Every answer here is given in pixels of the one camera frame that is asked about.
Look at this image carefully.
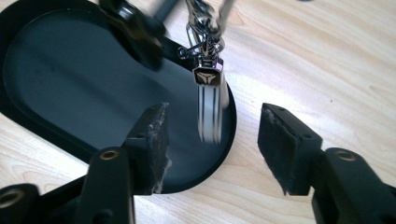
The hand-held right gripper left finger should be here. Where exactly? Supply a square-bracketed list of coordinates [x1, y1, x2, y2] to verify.
[121, 102, 173, 196]

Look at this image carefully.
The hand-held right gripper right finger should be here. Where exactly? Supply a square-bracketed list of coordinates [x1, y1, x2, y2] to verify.
[257, 103, 324, 197]

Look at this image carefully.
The white car key with strap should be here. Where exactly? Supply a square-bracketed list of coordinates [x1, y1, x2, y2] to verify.
[98, 0, 236, 145]

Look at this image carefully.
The black oval tray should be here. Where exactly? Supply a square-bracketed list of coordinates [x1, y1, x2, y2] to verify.
[0, 0, 238, 195]

